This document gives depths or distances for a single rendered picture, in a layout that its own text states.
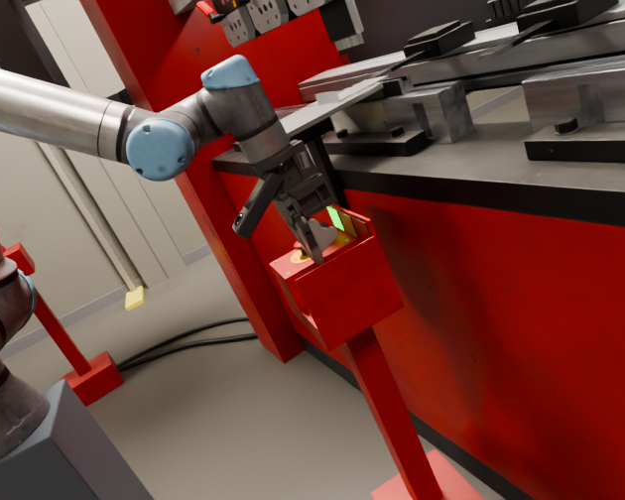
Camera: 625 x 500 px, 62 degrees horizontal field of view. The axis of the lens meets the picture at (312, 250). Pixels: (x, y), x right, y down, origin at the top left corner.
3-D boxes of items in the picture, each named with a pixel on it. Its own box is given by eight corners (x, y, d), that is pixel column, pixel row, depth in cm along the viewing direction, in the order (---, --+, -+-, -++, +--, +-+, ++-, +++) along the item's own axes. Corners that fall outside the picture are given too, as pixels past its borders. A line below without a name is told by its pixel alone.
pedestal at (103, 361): (72, 396, 263) (-30, 258, 231) (118, 367, 271) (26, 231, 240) (75, 413, 245) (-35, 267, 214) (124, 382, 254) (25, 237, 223)
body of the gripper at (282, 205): (338, 204, 84) (306, 139, 80) (295, 233, 83) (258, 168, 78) (321, 197, 91) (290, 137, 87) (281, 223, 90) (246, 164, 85)
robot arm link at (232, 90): (197, 74, 80) (245, 49, 79) (233, 137, 85) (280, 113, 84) (189, 80, 73) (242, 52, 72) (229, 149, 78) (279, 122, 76)
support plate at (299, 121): (240, 145, 109) (238, 141, 109) (337, 95, 118) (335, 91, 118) (275, 145, 94) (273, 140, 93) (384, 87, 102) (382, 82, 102)
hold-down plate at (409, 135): (327, 154, 122) (323, 143, 121) (345, 144, 124) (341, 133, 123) (408, 157, 96) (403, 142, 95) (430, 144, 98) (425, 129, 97)
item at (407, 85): (347, 102, 117) (342, 89, 115) (357, 97, 118) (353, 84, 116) (403, 94, 99) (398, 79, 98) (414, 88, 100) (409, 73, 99)
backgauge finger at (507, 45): (461, 70, 90) (453, 42, 88) (558, 18, 98) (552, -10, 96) (518, 61, 79) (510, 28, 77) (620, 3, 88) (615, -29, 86)
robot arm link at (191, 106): (124, 131, 72) (191, 94, 71) (145, 118, 83) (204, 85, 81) (156, 180, 75) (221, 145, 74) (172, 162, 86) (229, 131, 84)
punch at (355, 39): (334, 53, 111) (317, 7, 108) (341, 49, 112) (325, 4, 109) (360, 45, 103) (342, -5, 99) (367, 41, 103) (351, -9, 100)
